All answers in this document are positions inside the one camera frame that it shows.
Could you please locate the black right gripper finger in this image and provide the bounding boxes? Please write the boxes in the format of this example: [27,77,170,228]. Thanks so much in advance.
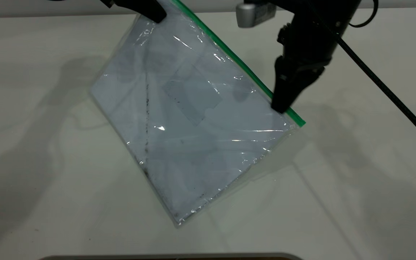
[295,64,326,103]
[271,56,304,114]

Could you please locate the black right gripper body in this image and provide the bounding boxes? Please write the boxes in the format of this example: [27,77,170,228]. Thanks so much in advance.
[277,0,361,73]

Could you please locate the clear zip bag green zipper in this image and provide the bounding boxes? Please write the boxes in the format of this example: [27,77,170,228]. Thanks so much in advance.
[90,0,307,229]

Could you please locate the white paper sheets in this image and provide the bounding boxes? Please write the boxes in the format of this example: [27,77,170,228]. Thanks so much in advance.
[92,14,292,223]

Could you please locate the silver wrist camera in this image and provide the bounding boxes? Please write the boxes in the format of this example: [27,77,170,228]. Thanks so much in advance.
[236,1,278,29]

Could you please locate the black cable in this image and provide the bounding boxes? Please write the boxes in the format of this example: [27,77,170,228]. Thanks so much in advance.
[336,34,416,151]

